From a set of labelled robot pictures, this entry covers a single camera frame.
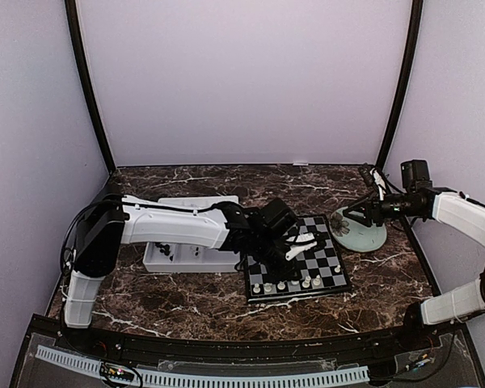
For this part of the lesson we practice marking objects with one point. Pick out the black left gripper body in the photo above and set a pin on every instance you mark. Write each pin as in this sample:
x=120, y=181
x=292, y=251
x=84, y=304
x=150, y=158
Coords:
x=265, y=251

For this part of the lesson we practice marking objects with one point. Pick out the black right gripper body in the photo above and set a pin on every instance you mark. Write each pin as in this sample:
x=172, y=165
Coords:
x=380, y=216

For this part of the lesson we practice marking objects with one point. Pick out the white chess king piece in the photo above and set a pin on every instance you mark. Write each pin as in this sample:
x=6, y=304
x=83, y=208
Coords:
x=306, y=282

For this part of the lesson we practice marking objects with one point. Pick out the black and grey chessboard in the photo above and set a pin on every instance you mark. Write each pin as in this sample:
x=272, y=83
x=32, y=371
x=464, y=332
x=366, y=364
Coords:
x=310, y=263

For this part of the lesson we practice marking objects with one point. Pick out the white plastic parts tray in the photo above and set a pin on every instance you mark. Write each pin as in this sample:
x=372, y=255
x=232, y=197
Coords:
x=212, y=261

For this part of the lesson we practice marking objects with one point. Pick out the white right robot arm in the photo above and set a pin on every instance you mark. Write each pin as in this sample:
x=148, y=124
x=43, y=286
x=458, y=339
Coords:
x=457, y=231

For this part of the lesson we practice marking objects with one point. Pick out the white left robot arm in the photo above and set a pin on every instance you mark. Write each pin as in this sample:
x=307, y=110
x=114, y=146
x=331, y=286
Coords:
x=94, y=237

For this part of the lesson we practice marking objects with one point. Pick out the pile of black chess pieces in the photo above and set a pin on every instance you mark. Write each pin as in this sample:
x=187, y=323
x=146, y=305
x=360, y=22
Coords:
x=165, y=250

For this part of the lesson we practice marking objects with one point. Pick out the light blue flower plate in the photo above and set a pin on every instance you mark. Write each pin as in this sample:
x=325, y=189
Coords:
x=353, y=236

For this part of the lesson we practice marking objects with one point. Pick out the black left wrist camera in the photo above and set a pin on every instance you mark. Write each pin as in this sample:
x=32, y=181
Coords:
x=278, y=217

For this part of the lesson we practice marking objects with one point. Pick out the black front rail base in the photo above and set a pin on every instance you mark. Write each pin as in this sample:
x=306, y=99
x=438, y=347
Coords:
x=117, y=346

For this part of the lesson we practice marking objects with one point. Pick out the white slotted cable duct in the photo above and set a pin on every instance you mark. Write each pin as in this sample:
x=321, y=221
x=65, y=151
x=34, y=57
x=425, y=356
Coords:
x=194, y=374

